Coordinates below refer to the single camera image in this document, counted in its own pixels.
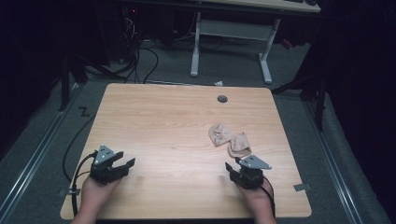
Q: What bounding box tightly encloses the small metal table bracket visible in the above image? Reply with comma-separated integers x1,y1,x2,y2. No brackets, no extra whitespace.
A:
292,182,312,192
58,188,82,198

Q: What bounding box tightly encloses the bundle of black cables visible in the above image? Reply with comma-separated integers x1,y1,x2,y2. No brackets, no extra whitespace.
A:
120,13,161,85

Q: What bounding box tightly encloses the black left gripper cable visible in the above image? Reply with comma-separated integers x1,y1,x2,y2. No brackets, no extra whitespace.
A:
71,150,99,217

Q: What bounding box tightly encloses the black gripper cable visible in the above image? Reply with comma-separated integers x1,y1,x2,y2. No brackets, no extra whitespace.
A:
71,150,99,217
262,175,277,218

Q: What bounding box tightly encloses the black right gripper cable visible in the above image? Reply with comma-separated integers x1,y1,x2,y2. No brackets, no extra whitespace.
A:
262,175,277,218

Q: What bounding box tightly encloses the person's right hand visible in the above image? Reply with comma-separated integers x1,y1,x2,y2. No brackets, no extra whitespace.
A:
237,183,276,217

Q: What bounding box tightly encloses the black metal stand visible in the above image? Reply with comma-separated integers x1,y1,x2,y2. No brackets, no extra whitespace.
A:
57,50,90,113
270,70,329,133

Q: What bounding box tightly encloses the metal floor rail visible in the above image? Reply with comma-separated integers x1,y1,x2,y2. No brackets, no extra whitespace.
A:
303,98,363,224
0,83,82,220

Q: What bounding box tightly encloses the person's left hand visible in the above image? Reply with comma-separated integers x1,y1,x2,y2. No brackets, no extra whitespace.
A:
80,176,123,214

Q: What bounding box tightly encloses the white metal-legged desk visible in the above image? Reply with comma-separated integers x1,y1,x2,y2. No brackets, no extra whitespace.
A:
189,0,322,86

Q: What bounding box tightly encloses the beige sock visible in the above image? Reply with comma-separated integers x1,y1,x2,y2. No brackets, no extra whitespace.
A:
227,132,253,159
207,121,234,147

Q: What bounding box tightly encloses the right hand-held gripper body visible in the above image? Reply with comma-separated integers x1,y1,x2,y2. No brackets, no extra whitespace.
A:
230,154,273,190

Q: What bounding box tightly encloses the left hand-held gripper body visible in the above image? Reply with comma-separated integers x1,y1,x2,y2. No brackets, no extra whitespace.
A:
90,144,130,186

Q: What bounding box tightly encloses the thin black floor cable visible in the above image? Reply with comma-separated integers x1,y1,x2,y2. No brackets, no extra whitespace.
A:
62,113,97,184

